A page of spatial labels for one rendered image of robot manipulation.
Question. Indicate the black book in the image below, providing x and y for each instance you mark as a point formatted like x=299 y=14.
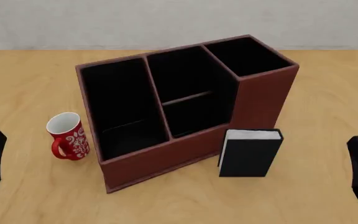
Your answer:
x=247 y=156

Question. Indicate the red-brown desk caddy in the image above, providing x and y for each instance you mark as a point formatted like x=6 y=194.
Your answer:
x=259 y=98

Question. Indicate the red mug with white pattern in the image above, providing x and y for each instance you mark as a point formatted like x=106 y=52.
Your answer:
x=76 y=140

